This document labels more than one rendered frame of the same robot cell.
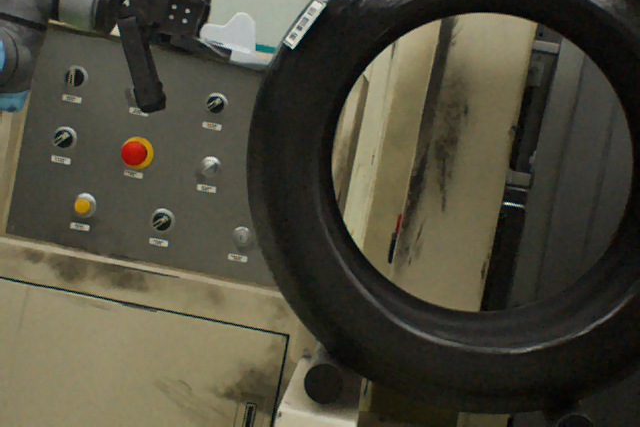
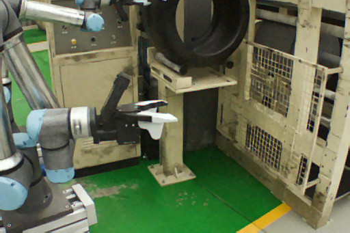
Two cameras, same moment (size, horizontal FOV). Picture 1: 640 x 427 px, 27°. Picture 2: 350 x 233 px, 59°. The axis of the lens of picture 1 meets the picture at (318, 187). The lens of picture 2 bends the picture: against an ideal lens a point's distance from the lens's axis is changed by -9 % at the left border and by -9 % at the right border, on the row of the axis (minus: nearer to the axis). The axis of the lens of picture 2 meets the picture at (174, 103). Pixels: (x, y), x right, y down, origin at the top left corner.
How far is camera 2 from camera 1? 0.77 m
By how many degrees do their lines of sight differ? 33
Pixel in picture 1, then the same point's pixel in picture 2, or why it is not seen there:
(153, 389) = (104, 78)
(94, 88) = not seen: hidden behind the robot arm
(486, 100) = not seen: outside the picture
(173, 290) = (102, 55)
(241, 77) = not seen: outside the picture
